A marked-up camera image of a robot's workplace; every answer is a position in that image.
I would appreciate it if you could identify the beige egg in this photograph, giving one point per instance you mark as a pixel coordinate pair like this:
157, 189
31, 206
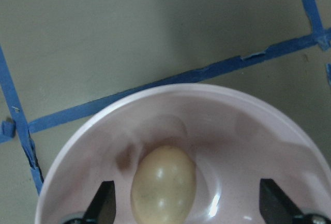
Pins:
164, 186

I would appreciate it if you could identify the pink bowl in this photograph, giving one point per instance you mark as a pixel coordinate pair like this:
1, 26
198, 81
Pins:
234, 139

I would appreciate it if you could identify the brown paper table mat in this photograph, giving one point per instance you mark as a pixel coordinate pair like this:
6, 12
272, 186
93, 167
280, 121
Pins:
63, 53

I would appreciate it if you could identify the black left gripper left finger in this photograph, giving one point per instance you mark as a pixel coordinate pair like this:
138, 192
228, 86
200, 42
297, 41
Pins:
102, 207

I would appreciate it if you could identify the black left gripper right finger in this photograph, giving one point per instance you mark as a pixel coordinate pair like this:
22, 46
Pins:
276, 207

